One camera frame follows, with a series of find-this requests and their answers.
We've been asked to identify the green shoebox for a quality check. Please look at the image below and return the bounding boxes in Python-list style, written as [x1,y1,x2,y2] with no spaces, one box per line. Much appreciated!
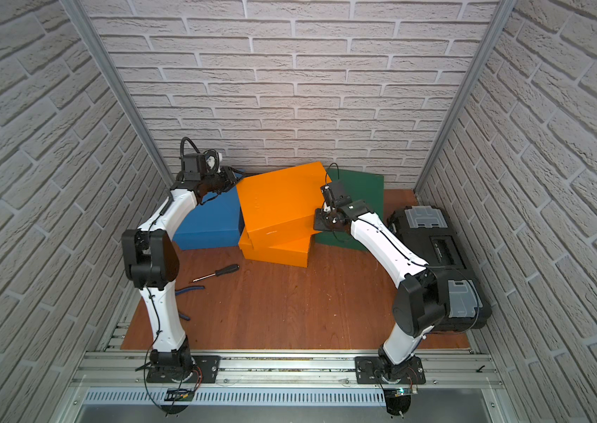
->
[314,166,384,251]

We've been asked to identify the orange shoebox front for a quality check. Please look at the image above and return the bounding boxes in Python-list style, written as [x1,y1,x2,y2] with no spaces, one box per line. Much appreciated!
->
[237,162,330,250]

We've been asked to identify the orange shoebox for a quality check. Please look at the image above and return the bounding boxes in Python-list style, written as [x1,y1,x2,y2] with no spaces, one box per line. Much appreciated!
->
[237,162,330,250]
[239,229,313,268]

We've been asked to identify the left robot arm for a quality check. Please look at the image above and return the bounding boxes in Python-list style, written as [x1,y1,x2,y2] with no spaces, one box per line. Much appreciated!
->
[121,166,244,381]

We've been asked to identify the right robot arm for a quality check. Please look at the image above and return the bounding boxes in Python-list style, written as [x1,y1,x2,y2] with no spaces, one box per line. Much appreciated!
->
[314,201,447,374]

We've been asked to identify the blue shoebox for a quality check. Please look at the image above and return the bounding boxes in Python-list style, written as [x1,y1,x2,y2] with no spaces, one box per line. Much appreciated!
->
[165,171,244,250]

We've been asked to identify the orange shoebox rear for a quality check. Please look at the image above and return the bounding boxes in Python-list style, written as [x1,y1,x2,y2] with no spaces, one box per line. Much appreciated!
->
[239,229,313,268]

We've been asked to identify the black plastic toolbox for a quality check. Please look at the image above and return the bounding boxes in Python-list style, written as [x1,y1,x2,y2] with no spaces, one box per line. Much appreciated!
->
[388,206,492,335]

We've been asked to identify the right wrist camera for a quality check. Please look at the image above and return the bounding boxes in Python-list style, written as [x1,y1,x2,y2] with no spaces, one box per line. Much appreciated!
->
[321,180,352,210]

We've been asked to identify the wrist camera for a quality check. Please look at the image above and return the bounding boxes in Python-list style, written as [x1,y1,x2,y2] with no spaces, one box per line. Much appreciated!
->
[321,180,352,210]
[180,149,222,176]

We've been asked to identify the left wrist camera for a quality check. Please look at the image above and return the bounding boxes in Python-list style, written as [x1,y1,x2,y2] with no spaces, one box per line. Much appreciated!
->
[180,149,222,176]

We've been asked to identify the black handled screwdriver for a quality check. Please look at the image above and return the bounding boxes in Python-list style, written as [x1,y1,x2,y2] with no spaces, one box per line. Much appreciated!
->
[191,264,240,284]

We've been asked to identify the blue handled pliers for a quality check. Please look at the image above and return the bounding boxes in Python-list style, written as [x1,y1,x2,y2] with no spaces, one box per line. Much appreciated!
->
[173,284,207,322]

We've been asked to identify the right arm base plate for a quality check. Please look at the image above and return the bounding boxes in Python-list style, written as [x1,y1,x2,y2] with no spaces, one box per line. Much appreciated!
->
[354,356,426,386]

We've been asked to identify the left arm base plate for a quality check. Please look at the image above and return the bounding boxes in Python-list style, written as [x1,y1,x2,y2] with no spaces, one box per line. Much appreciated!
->
[146,355,221,384]

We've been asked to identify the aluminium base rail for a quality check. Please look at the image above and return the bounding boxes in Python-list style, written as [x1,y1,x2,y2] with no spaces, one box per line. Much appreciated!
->
[68,350,505,407]

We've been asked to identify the left corner aluminium post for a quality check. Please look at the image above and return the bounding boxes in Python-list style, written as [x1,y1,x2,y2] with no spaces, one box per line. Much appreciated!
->
[61,0,174,187]

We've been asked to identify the corner aluminium post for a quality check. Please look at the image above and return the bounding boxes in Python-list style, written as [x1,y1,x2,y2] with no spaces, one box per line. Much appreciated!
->
[61,0,174,187]
[413,0,517,194]

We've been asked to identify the right corner aluminium post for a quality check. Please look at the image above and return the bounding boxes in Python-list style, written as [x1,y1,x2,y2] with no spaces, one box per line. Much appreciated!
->
[413,0,517,194]

